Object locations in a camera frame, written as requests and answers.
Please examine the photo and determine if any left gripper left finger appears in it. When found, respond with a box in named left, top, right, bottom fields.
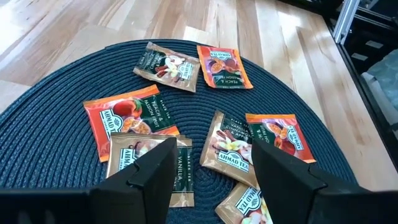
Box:
left=0, top=136, right=178, bottom=224

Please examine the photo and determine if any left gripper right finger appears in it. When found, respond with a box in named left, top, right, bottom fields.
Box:
left=251, top=139, right=398, bottom=224

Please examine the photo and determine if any brown vanilla cinnamon tea packet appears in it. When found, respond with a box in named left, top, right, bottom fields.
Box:
left=106, top=132, right=195, bottom=208
left=199, top=110, right=259, bottom=188
left=215, top=182, right=274, bottom=224
left=132, top=41, right=201, bottom=93

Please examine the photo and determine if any round dark blue woven placemat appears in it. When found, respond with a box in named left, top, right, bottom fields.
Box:
left=0, top=39, right=358, bottom=224

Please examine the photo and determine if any black aluminium table frame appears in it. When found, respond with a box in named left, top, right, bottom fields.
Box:
left=276, top=0, right=398, bottom=172

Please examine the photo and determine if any silver aluminium bracket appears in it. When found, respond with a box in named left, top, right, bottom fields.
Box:
left=333, top=0, right=361, bottom=45

